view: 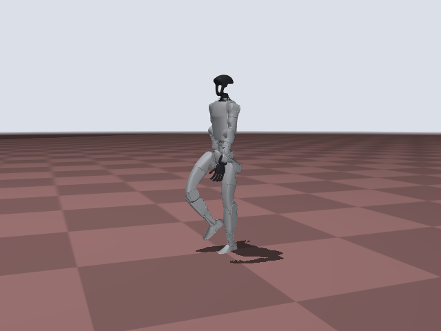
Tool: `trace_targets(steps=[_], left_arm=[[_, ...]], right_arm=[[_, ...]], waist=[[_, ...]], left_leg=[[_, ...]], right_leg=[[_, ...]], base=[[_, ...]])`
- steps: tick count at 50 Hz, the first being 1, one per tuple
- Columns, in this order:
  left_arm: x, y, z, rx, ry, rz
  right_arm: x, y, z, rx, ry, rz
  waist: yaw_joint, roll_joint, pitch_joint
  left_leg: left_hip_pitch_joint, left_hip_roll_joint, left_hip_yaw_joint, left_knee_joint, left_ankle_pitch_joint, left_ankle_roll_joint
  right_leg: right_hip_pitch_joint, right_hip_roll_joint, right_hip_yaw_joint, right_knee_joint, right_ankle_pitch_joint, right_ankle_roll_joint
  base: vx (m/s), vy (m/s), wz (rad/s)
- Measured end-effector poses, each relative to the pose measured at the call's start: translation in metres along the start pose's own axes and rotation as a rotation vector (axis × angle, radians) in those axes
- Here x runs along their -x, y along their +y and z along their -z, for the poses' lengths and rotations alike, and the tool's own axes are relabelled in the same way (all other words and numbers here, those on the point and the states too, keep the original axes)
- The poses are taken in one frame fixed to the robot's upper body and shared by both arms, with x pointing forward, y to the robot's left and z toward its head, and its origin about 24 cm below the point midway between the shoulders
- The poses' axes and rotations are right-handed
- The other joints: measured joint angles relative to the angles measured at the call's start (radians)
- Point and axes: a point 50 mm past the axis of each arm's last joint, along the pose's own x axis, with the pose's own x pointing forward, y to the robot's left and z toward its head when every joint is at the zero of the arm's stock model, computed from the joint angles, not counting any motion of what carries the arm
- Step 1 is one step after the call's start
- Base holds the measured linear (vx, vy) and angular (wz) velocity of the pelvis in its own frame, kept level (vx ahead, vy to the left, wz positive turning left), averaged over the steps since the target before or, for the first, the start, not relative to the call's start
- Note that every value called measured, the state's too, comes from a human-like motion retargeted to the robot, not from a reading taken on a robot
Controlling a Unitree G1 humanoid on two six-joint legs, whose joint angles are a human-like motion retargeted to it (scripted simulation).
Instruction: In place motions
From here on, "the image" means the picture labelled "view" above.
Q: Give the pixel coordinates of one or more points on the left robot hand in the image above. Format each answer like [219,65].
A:
[219,170]

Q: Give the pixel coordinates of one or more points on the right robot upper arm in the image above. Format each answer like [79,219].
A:
[210,130]

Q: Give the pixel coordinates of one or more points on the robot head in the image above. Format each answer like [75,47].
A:
[222,80]

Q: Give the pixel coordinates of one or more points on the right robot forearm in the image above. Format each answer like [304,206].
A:
[214,143]

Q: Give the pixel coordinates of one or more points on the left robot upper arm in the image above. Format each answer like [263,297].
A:
[233,110]

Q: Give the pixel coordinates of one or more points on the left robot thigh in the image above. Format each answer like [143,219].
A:
[228,184]

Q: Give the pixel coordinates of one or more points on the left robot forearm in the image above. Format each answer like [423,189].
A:
[227,143]

